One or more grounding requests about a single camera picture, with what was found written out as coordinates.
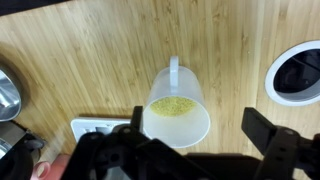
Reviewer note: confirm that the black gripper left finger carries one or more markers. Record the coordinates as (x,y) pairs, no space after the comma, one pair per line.
(110,156)

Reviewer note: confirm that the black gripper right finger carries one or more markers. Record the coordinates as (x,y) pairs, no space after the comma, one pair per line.
(286,156)

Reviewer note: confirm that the white plastic mug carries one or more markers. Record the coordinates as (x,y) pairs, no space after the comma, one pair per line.
(176,131)

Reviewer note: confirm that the yellow couscous grains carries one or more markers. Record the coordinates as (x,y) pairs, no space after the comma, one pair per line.
(173,106)

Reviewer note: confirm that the white digital kitchen scale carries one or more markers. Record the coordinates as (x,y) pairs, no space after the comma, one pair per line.
(83,128)

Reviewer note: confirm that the small pink cup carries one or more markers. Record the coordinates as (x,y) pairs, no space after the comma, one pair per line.
(56,166)

